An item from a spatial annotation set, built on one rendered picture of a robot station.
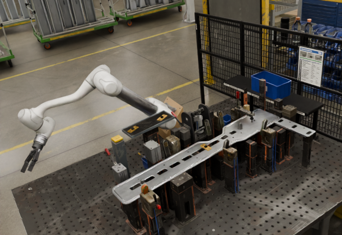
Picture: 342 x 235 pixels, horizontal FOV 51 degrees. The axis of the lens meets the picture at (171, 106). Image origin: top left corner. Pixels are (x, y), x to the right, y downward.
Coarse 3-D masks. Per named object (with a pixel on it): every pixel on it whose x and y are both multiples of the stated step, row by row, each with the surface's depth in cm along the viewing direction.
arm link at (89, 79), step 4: (96, 68) 265; (100, 68) 263; (104, 68) 263; (108, 68) 266; (92, 72) 264; (96, 72) 258; (108, 72) 265; (88, 76) 264; (92, 76) 260; (88, 80) 263; (92, 80) 260; (92, 84) 263
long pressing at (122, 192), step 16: (256, 112) 281; (224, 128) 266; (256, 128) 261; (192, 144) 251; (208, 144) 250; (176, 160) 237; (192, 160) 236; (144, 176) 226; (160, 176) 225; (176, 176) 224; (112, 192) 217; (128, 192) 214
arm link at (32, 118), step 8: (80, 88) 264; (88, 88) 263; (72, 96) 262; (80, 96) 264; (48, 104) 254; (56, 104) 257; (64, 104) 261; (24, 112) 246; (32, 112) 249; (40, 112) 252; (24, 120) 247; (32, 120) 249; (40, 120) 253; (32, 128) 253
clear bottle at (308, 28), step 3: (309, 21) 272; (306, 24) 274; (309, 24) 272; (306, 27) 273; (309, 27) 272; (312, 27) 274; (306, 30) 274; (309, 30) 273; (312, 30) 274; (309, 33) 274
